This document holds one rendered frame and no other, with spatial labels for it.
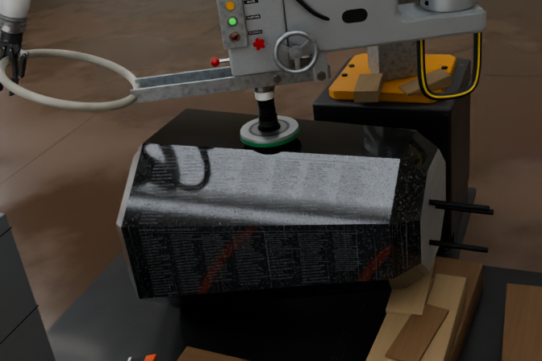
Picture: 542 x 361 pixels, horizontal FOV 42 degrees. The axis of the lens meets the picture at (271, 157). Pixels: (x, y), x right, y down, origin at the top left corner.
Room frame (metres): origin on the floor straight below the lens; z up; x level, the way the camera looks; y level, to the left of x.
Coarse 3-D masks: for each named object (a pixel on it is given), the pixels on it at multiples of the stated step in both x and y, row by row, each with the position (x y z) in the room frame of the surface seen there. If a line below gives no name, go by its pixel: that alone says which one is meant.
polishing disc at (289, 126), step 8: (256, 120) 2.40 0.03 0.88; (280, 120) 2.37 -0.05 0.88; (288, 120) 2.36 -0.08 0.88; (248, 128) 2.34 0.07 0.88; (256, 128) 2.33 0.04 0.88; (280, 128) 2.30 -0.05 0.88; (288, 128) 2.29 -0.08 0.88; (296, 128) 2.28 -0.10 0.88; (248, 136) 2.27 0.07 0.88; (256, 136) 2.26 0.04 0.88; (264, 136) 2.25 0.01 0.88; (272, 136) 2.24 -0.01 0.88; (280, 136) 2.23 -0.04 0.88; (288, 136) 2.24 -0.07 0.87
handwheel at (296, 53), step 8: (288, 32) 2.16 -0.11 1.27; (296, 32) 2.16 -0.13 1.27; (304, 32) 2.16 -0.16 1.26; (280, 40) 2.16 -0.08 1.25; (312, 40) 2.16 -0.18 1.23; (280, 48) 2.16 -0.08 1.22; (288, 48) 2.16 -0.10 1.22; (296, 48) 2.15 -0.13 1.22; (304, 48) 2.16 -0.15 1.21; (296, 56) 2.15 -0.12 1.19; (280, 64) 2.16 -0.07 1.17; (296, 64) 2.16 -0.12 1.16; (312, 64) 2.16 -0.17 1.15; (288, 72) 2.16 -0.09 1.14; (296, 72) 2.16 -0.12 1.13; (304, 72) 2.16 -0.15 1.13
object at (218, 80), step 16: (304, 64) 2.37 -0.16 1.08; (144, 80) 2.38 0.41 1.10; (160, 80) 2.38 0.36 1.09; (176, 80) 2.38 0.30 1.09; (192, 80) 2.38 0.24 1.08; (208, 80) 2.27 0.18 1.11; (224, 80) 2.26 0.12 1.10; (240, 80) 2.26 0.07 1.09; (256, 80) 2.26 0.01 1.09; (272, 80) 2.26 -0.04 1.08; (288, 80) 2.26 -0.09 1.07; (304, 80) 2.26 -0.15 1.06; (320, 80) 2.22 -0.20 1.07; (144, 96) 2.27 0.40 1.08; (160, 96) 2.27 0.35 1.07; (176, 96) 2.27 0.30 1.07
